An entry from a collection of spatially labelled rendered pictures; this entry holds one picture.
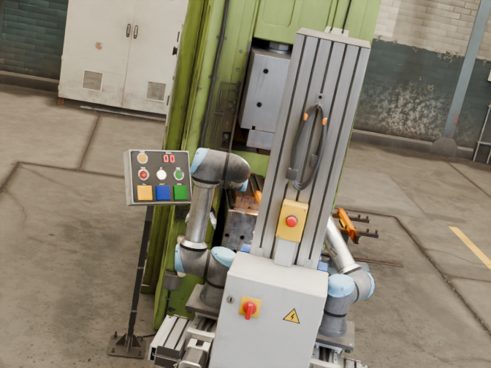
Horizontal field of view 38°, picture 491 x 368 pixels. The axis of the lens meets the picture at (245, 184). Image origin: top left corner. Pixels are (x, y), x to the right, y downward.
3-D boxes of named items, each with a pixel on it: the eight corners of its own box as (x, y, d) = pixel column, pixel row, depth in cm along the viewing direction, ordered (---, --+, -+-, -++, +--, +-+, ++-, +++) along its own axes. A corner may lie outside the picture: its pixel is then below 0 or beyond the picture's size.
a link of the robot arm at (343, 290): (314, 304, 296) (321, 275, 291) (333, 297, 305) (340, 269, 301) (336, 317, 288) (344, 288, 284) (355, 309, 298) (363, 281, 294)
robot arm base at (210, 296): (229, 312, 296) (234, 290, 293) (195, 303, 297) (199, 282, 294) (235, 296, 310) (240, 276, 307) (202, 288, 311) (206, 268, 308)
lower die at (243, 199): (269, 212, 393) (272, 198, 390) (234, 207, 390) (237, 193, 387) (260, 187, 432) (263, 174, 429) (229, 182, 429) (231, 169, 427)
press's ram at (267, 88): (310, 139, 381) (326, 66, 369) (240, 128, 375) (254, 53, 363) (297, 120, 420) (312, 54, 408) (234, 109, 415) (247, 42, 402)
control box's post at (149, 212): (131, 350, 402) (159, 172, 369) (124, 349, 401) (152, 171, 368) (131, 346, 405) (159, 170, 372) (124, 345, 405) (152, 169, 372)
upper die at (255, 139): (282, 152, 382) (286, 135, 379) (245, 146, 379) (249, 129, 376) (272, 131, 421) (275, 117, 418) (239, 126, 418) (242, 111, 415)
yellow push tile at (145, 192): (152, 200, 358) (151, 185, 359) (138, 200, 354) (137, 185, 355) (151, 200, 359) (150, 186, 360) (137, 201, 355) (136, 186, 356)
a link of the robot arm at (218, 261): (233, 288, 295) (239, 259, 291) (202, 282, 295) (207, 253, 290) (234, 276, 306) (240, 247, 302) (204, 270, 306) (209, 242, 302)
